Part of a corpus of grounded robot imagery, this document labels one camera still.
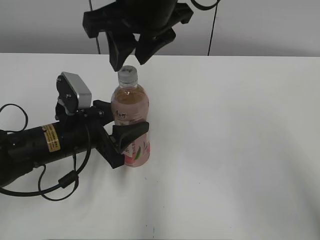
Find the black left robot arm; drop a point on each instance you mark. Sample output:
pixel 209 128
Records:
pixel 23 151

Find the pink oolong tea bottle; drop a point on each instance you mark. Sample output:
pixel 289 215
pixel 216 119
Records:
pixel 130 105

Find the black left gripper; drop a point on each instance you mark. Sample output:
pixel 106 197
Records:
pixel 85 129

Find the white bottle cap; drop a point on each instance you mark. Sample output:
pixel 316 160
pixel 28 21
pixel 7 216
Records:
pixel 127 75

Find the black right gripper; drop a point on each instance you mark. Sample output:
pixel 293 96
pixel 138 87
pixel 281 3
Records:
pixel 152 19

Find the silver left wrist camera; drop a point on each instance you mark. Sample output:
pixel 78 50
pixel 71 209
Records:
pixel 73 93

